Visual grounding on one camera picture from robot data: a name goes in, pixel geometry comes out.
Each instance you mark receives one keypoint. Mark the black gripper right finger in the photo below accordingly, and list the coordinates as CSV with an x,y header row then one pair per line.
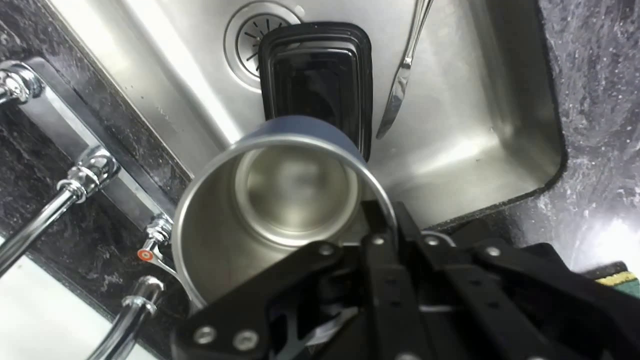
x,y
521,306

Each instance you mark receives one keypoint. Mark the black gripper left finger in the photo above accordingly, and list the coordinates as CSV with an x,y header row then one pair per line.
x,y
300,306

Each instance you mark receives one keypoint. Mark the stainless steel cup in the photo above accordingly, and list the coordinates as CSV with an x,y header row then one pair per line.
x,y
221,240

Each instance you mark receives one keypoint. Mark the stainless steel sink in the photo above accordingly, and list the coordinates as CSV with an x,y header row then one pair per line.
x,y
466,120

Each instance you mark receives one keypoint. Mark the green yellow sponge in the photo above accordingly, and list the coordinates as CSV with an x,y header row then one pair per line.
x,y
613,277

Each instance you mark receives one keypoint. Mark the black plastic container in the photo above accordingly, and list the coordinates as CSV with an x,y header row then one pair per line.
x,y
313,81

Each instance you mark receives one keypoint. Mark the silver butter knife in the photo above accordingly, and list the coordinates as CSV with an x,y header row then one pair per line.
x,y
403,73

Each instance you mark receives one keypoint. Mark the chrome faucet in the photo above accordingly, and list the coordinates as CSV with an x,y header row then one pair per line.
x,y
53,207

